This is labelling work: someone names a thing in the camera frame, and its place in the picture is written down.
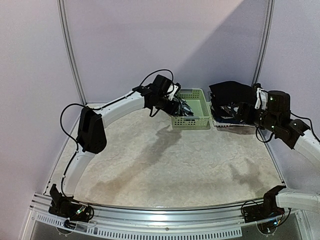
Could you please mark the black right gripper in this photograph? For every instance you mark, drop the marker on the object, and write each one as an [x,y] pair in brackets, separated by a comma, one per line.
[243,110]

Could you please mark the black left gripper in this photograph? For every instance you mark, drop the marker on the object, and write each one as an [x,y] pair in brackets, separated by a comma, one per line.
[172,109]

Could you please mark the black white patterned garment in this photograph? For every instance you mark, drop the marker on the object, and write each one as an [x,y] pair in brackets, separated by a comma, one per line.
[183,110]

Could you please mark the black t-shirt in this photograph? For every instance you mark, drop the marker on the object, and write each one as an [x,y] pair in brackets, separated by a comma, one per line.
[232,92]

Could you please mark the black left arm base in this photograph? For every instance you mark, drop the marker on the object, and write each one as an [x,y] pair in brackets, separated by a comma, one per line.
[68,207]

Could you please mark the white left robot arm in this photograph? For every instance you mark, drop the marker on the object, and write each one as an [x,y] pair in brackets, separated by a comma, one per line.
[91,138]

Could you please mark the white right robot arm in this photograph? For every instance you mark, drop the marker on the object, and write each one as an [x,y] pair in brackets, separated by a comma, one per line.
[297,136]

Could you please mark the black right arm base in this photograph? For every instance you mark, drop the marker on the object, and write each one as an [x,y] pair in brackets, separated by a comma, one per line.
[253,211]

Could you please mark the dark folded clothes stack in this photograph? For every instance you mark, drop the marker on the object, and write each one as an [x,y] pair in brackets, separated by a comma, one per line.
[221,119]

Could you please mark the pale green plastic laundry basket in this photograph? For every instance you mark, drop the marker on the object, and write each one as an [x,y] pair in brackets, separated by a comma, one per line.
[196,113]

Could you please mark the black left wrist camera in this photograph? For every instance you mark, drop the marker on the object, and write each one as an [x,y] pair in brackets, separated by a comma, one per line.
[163,85]

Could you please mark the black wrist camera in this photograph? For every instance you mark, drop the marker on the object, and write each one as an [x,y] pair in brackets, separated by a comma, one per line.
[163,85]
[274,101]

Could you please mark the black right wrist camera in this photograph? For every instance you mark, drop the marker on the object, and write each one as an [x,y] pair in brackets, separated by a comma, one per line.
[274,101]

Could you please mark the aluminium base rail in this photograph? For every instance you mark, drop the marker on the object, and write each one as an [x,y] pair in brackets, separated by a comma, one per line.
[220,222]

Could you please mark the right corner wall post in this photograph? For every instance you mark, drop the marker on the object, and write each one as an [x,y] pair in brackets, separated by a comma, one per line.
[264,40]

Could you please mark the corner wall post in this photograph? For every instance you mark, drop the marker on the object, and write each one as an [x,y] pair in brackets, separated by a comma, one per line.
[264,40]
[62,10]

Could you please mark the left corner wall post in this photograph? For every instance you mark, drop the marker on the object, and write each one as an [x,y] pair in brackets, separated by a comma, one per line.
[62,10]

